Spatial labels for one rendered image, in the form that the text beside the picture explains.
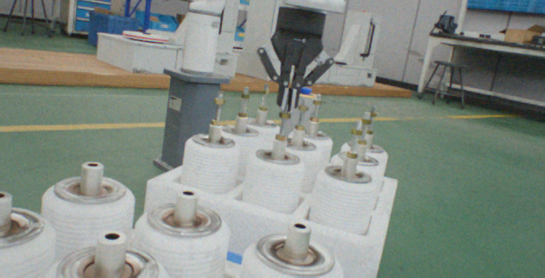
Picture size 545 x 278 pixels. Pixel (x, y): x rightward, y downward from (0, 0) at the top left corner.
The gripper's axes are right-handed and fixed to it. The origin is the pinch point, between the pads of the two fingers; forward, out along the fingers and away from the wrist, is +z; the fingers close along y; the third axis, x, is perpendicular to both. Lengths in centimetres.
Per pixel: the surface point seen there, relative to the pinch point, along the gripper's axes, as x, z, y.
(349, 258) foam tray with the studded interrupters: 14.2, 19.8, -9.7
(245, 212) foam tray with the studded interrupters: 6.1, 17.6, 5.1
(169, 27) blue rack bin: -533, 5, 46
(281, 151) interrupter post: 1.1, 8.5, -0.1
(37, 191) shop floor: -36, 35, 48
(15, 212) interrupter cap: 29.2, 9.5, 30.3
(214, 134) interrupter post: -4.5, 8.4, 10.5
